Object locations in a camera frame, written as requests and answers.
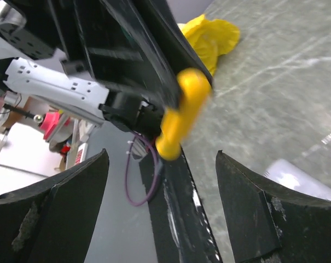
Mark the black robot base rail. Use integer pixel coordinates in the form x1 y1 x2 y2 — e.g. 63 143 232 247
148 155 222 263

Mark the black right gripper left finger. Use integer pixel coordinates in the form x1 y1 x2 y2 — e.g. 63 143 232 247
0 150 109 262

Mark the yellow handled screwdriver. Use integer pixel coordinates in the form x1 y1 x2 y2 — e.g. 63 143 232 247
155 68 212 161

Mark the yellow napa cabbage toy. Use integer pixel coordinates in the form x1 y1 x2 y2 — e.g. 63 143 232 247
178 14 240 75

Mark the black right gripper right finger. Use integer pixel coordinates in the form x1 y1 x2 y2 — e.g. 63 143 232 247
216 151 331 262

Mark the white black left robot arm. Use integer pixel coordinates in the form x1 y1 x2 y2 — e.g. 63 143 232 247
0 1 212 137

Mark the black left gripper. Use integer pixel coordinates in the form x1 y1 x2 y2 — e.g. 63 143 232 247
48 0 213 109

